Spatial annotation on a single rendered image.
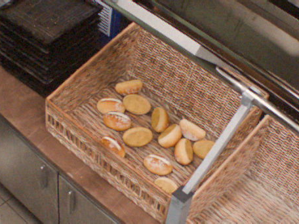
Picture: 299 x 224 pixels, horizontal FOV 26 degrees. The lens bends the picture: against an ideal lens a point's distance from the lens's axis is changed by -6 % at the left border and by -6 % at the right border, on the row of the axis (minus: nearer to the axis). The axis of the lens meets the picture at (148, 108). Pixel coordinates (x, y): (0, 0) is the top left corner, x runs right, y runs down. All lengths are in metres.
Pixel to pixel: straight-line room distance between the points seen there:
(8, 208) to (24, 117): 0.59
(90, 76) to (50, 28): 0.23
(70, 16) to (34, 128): 0.41
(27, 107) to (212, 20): 0.73
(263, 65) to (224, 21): 0.19
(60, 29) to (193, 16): 0.45
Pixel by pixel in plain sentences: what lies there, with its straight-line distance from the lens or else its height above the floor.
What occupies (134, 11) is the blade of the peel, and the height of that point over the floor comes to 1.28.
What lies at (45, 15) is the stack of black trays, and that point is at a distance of 2.38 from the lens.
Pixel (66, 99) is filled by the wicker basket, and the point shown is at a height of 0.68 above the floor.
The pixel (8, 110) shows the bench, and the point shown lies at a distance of 2.41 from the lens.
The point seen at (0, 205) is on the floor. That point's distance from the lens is 2.86.
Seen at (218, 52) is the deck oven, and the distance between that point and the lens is 2.26.
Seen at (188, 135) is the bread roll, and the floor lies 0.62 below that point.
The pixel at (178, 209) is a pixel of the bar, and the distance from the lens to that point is 1.76.
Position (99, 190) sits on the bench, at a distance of 2.18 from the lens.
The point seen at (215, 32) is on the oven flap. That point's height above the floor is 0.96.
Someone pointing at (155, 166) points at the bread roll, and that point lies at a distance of 2.20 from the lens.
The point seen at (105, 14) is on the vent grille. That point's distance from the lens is 2.54.
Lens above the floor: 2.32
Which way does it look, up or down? 46 degrees down
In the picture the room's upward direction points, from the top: 9 degrees clockwise
